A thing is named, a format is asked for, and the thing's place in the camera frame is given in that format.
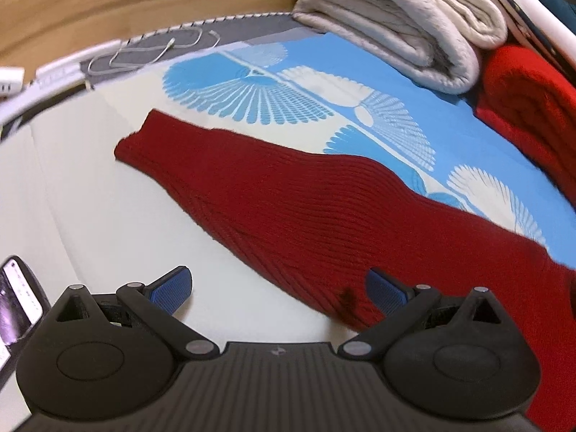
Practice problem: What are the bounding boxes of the red knit sweater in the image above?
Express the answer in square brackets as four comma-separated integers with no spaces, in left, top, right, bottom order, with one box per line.
[114,109,576,432]

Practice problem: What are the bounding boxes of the white power strip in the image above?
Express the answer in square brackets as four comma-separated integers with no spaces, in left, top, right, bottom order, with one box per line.
[0,67,25,99]

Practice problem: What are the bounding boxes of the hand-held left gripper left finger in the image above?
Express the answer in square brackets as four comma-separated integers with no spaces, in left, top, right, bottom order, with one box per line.
[42,265,221,363]

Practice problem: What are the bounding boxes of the folded beige blanket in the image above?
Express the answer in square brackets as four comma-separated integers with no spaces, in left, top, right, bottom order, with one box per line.
[292,0,509,95]

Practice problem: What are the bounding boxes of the grey mattress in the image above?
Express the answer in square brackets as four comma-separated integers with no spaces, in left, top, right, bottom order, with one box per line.
[81,9,325,91]

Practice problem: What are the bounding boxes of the white plastic frame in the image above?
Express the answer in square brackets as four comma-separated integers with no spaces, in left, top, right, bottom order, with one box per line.
[477,0,576,41]

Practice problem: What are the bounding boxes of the white cable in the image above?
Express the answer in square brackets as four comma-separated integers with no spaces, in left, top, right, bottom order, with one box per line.
[87,27,221,78]

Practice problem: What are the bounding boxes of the folded red cloth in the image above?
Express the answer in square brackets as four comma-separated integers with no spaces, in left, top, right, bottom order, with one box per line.
[474,45,576,203]

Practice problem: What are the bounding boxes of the black smartphone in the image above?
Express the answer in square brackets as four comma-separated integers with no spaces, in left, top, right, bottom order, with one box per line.
[0,256,51,361]

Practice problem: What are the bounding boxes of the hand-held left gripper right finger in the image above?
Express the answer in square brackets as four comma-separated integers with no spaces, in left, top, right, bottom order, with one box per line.
[337,267,518,363]

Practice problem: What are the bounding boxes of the blue and white printed bedsheet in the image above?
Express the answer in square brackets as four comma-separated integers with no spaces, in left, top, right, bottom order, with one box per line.
[0,38,576,397]

